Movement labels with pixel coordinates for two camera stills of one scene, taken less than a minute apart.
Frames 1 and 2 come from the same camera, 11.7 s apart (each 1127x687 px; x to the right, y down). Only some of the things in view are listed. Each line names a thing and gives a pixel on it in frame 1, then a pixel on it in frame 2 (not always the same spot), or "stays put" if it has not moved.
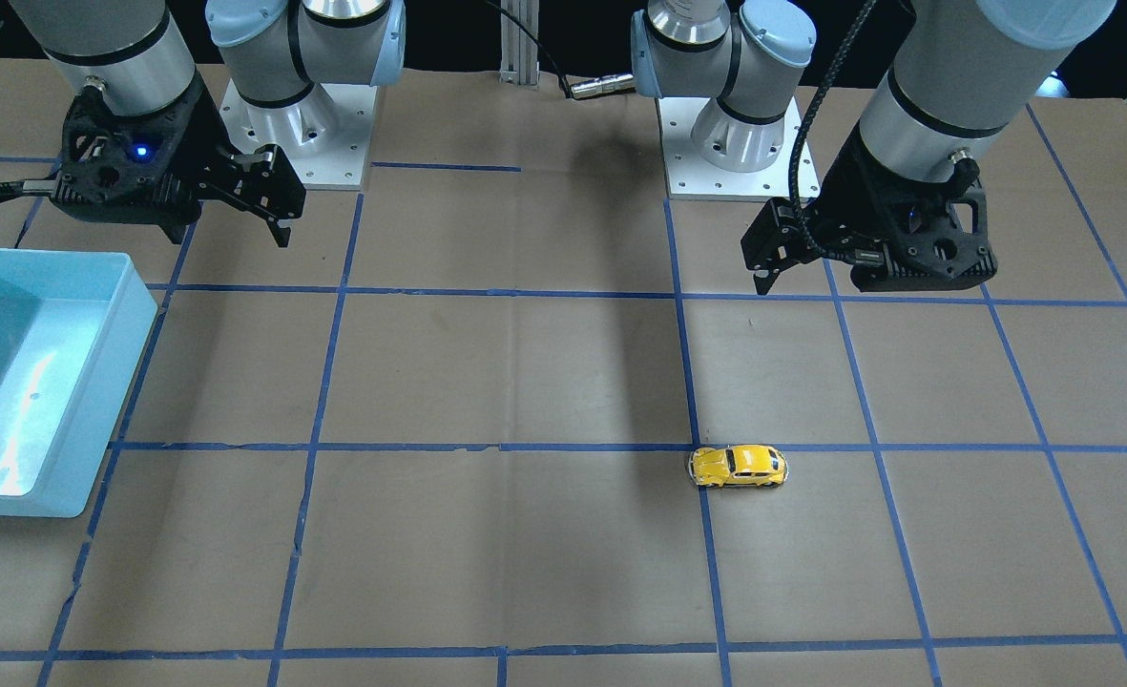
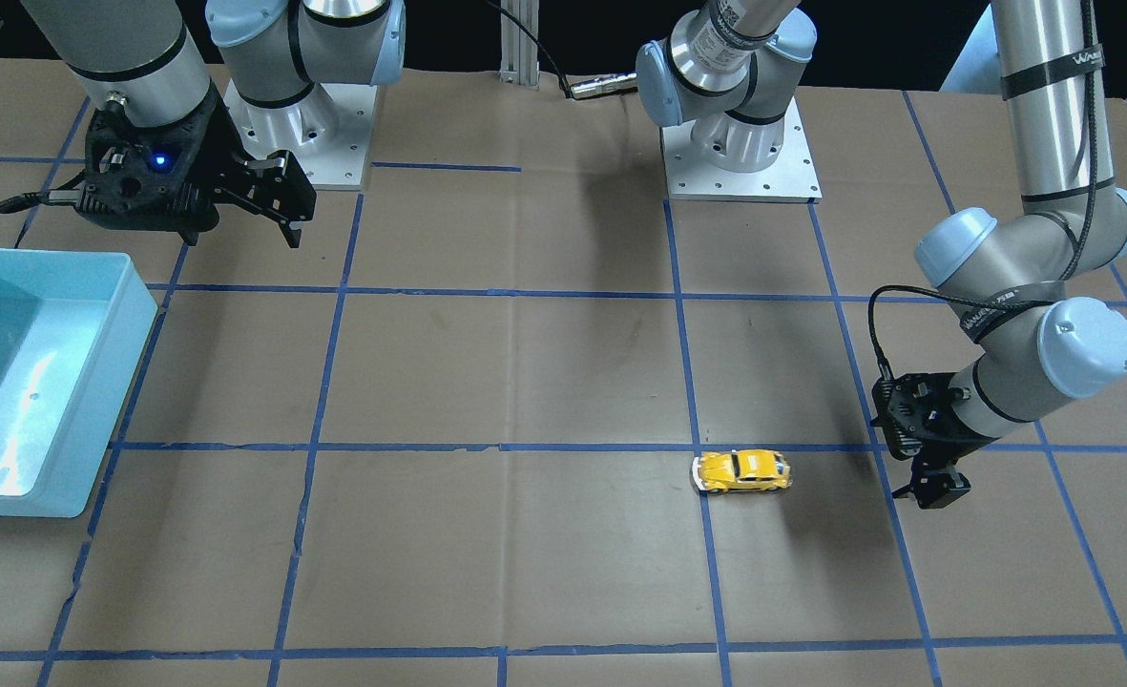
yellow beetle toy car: (740, 466) stays put
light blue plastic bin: (45, 347) stays put
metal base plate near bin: (338, 156) stays put
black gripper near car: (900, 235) -> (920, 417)
